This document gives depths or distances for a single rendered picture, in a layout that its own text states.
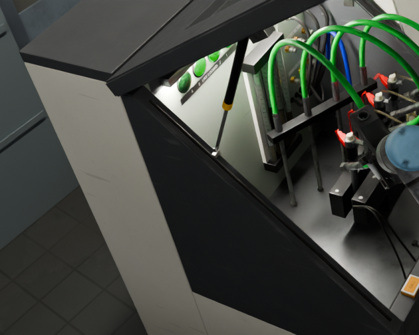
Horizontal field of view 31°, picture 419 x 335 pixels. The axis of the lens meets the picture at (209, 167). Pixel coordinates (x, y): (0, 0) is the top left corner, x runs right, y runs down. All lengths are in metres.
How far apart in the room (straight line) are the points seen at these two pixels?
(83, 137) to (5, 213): 1.77
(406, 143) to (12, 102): 2.32
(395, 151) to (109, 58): 0.64
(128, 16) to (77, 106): 0.23
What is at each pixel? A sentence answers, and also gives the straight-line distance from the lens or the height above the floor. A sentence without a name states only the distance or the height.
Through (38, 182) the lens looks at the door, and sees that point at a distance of 3.56.
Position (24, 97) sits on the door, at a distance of 3.36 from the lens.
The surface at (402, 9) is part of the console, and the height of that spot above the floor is 1.25.
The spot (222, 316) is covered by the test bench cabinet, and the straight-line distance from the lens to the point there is 2.01.
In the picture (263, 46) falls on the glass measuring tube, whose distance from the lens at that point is 1.89.
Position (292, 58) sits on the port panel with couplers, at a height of 1.16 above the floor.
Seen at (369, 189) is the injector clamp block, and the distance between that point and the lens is 1.89.
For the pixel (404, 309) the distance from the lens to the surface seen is 1.69.
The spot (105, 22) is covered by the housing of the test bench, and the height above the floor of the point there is 1.50.
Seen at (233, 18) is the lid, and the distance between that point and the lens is 1.22.
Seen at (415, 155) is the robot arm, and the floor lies 1.46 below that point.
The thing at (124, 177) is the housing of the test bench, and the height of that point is 1.18.
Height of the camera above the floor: 2.31
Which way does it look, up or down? 41 degrees down
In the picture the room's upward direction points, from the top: 16 degrees counter-clockwise
